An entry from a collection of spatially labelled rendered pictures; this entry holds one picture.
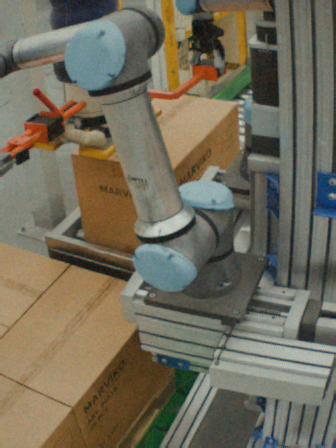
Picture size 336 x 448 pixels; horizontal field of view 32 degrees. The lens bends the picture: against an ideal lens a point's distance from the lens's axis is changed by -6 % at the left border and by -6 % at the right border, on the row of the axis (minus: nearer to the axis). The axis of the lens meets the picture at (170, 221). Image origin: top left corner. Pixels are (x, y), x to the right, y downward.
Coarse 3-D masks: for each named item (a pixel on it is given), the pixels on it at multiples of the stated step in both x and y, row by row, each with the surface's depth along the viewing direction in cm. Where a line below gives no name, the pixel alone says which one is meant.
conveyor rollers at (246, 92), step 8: (248, 88) 366; (240, 96) 352; (248, 96) 350; (240, 104) 344; (240, 112) 337; (240, 120) 322; (240, 128) 313; (240, 136) 305; (240, 144) 298; (80, 232) 246
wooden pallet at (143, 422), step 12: (168, 384) 234; (156, 396) 226; (168, 396) 237; (144, 408) 218; (156, 408) 232; (144, 420) 227; (132, 432) 222; (144, 432) 222; (120, 444) 205; (132, 444) 216
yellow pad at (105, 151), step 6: (156, 108) 198; (156, 114) 195; (102, 132) 186; (108, 132) 180; (108, 138) 181; (108, 144) 178; (78, 150) 178; (84, 150) 177; (90, 150) 177; (96, 150) 176; (102, 150) 176; (108, 150) 176; (114, 150) 178; (90, 156) 177; (96, 156) 176; (102, 156) 175; (108, 156) 175
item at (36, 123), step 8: (40, 112) 170; (48, 112) 169; (56, 112) 168; (32, 120) 168; (40, 120) 168; (48, 120) 167; (56, 120) 165; (24, 128) 166; (32, 128) 164; (40, 128) 163; (48, 128) 162; (56, 128) 167; (64, 128) 169; (48, 136) 164; (56, 136) 166
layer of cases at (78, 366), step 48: (0, 288) 219; (48, 288) 219; (96, 288) 217; (0, 336) 197; (48, 336) 197; (96, 336) 196; (0, 384) 178; (48, 384) 178; (96, 384) 180; (144, 384) 213; (0, 432) 161; (48, 432) 161; (96, 432) 186
